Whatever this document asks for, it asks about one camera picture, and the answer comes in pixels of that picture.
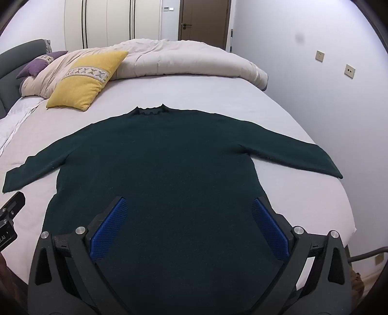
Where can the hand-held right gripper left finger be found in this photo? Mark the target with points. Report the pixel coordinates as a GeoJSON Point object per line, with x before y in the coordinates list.
{"type": "Point", "coordinates": [110, 222]}

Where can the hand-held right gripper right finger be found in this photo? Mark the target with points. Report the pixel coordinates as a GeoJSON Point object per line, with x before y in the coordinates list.
{"type": "Point", "coordinates": [269, 225]}

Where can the dark green sweater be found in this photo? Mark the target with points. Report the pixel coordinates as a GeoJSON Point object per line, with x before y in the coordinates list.
{"type": "Point", "coordinates": [182, 169]}

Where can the yellow patterned pillow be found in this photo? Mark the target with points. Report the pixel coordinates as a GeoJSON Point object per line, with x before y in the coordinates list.
{"type": "Point", "coordinates": [83, 80]}

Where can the white bed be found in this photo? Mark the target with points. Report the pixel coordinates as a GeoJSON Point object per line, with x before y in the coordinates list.
{"type": "Point", "coordinates": [212, 91]}

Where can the beige pillow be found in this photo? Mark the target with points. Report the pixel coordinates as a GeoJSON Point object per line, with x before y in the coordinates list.
{"type": "Point", "coordinates": [45, 77]}

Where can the grey headboard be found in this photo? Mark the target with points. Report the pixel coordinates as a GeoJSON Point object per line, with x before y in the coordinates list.
{"type": "Point", "coordinates": [12, 69]}

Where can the purple pillow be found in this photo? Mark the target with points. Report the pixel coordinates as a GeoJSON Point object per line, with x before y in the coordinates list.
{"type": "Point", "coordinates": [35, 65]}

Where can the beige duvet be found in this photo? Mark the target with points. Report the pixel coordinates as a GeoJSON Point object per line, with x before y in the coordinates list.
{"type": "Point", "coordinates": [182, 59]}

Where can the white wardrobe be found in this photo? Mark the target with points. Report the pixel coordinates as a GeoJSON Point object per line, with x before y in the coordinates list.
{"type": "Point", "coordinates": [100, 21]}

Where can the brown door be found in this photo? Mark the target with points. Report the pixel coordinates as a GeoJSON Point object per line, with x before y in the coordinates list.
{"type": "Point", "coordinates": [204, 19]}

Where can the beige wall socket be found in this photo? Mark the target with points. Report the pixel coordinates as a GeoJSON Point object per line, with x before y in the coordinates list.
{"type": "Point", "coordinates": [379, 259]}
{"type": "Point", "coordinates": [319, 56]}
{"type": "Point", "coordinates": [349, 71]}

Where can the white wall control panel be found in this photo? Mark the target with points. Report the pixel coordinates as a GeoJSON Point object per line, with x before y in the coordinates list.
{"type": "Point", "coordinates": [168, 8]}

